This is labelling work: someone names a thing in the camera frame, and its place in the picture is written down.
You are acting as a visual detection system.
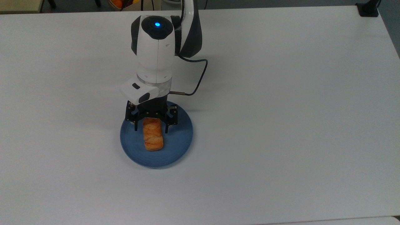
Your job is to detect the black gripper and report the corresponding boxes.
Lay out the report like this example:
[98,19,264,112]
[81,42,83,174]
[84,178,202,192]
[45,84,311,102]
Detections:
[125,96,179,134]

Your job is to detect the orange bread loaf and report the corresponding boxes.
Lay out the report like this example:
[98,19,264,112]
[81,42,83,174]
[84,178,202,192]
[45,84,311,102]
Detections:
[142,117,164,152]

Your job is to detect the blue round plate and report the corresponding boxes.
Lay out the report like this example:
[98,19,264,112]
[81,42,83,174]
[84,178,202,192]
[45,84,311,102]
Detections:
[120,100,193,169]

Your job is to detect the yellowish wooden table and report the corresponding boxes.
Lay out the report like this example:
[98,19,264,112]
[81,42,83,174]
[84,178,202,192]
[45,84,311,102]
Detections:
[0,0,43,14]

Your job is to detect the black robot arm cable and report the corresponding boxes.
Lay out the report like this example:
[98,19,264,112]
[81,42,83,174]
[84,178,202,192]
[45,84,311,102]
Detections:
[170,54,209,96]

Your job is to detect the black table clamp mount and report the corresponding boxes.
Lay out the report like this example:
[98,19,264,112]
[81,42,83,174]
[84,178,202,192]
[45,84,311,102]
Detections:
[356,0,382,17]

